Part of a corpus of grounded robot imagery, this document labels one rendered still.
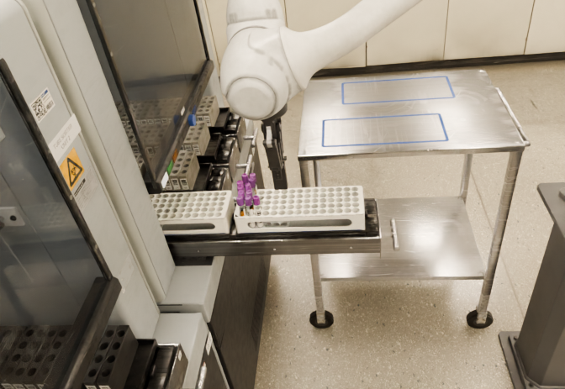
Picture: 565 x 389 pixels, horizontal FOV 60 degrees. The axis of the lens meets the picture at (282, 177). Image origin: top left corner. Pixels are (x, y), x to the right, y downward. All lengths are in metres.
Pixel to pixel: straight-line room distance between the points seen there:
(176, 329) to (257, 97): 0.60
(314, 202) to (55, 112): 0.61
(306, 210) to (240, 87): 0.48
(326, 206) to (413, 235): 0.80
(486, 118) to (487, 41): 2.08
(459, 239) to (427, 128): 0.57
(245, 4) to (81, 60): 0.28
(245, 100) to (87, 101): 0.29
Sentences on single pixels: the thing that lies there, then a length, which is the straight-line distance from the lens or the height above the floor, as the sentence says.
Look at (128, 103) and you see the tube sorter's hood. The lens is 0.98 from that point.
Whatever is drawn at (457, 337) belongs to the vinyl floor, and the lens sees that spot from 1.97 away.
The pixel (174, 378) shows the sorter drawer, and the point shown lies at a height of 0.79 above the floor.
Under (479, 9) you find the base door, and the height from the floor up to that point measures 0.41.
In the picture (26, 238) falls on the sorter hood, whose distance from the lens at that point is 0.71.
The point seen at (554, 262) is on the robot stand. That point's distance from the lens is 1.54.
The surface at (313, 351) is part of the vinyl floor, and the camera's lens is 1.90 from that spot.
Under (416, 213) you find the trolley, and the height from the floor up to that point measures 0.28.
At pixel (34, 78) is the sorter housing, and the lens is 0.77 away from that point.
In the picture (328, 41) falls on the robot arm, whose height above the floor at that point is 1.31.
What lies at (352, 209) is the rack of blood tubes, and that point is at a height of 0.86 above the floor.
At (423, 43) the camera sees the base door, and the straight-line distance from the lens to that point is 3.48.
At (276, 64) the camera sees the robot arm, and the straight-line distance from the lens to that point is 0.73.
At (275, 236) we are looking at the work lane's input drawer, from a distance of 1.14.
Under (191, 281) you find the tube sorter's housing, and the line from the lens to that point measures 1.20.
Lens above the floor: 1.61
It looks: 38 degrees down
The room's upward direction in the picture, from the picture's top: 8 degrees counter-clockwise
